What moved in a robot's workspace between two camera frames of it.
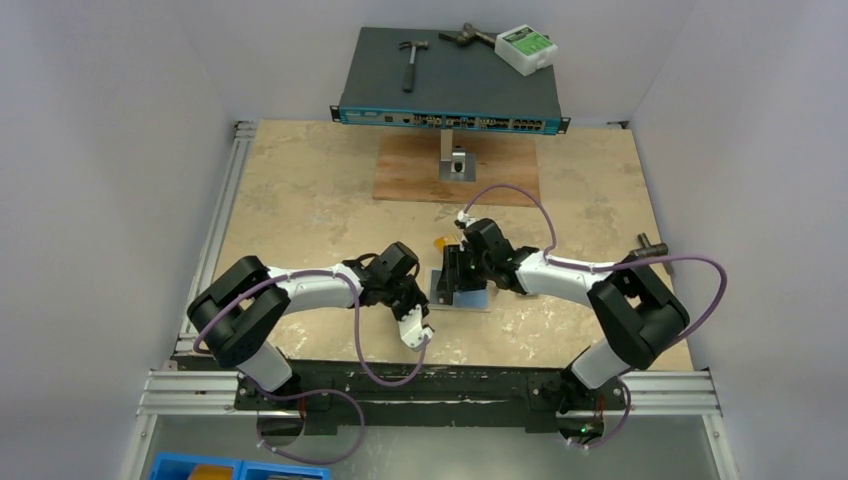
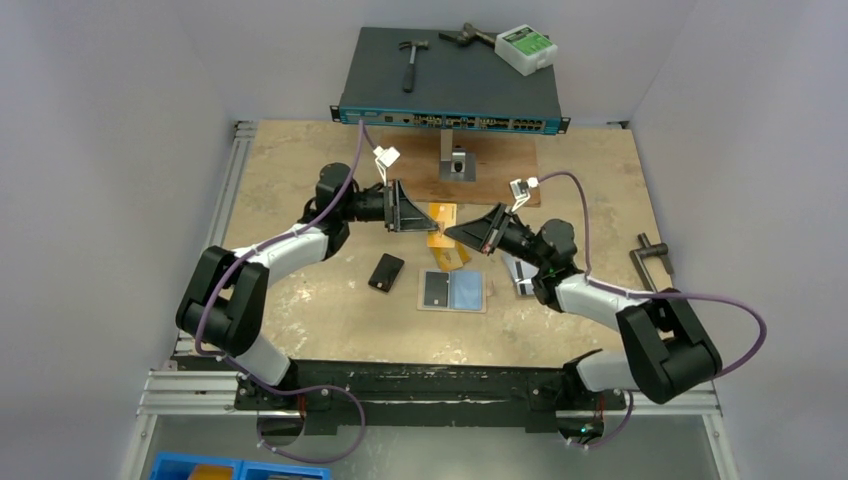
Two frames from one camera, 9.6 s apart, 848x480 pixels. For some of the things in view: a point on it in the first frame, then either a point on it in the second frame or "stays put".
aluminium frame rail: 195,389 stays put
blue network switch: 470,87 stays put
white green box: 525,49 stays put
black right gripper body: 460,264 -> 499,229
